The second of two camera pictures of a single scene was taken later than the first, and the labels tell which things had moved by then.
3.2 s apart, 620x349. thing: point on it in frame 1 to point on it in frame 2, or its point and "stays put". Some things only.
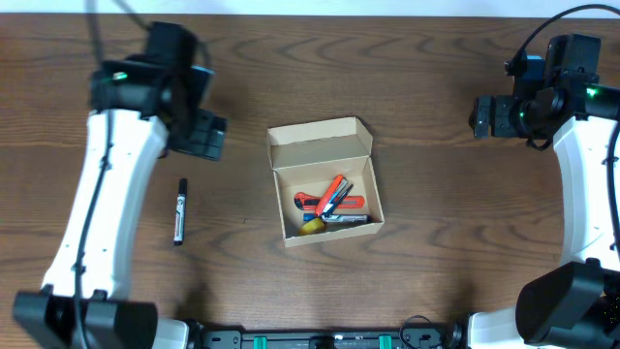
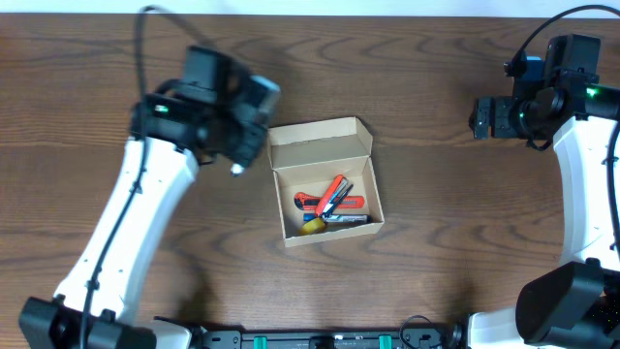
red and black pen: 338,191 stays put
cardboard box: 325,180 stays put
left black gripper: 198,137 to 247,146
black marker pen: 180,212 to 236,170
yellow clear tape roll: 313,227 stays put
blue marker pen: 339,218 stays put
